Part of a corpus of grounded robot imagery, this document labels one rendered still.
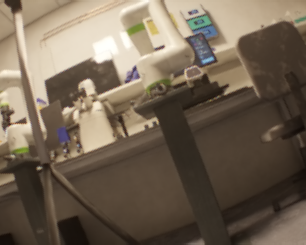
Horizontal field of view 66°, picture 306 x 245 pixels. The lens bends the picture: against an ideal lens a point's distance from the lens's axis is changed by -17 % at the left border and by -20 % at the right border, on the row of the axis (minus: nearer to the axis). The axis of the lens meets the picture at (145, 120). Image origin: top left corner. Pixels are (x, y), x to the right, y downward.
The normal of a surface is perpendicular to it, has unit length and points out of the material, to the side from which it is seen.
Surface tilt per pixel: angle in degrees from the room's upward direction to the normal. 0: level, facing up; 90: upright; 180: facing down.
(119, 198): 90
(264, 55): 90
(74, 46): 90
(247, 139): 90
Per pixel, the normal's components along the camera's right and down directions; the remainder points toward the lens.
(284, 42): -0.25, -0.13
